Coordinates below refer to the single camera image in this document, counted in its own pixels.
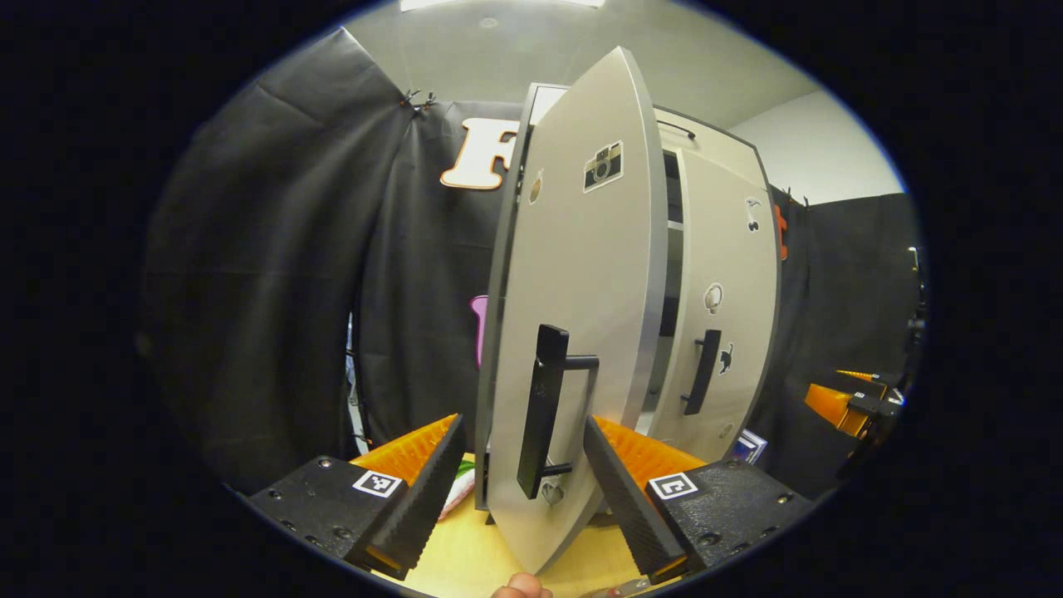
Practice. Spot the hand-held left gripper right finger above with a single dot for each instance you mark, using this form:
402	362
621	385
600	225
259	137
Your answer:
623	490

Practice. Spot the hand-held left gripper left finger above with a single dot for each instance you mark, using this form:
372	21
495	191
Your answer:
432	482

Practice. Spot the watermelon print item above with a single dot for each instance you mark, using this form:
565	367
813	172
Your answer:
458	490

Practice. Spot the white cabinet door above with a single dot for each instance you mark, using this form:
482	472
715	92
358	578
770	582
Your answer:
731	266
581	274

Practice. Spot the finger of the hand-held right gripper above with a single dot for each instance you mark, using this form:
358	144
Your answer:
859	377
830	405

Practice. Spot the ceiling light panel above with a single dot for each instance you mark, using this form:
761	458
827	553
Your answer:
498	3

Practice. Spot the white grey cabinet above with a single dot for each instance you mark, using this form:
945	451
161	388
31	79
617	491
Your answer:
669	316

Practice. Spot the black backdrop cloth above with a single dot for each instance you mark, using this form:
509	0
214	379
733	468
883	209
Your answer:
274	274

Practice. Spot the blue white box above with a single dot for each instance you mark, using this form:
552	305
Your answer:
750	446

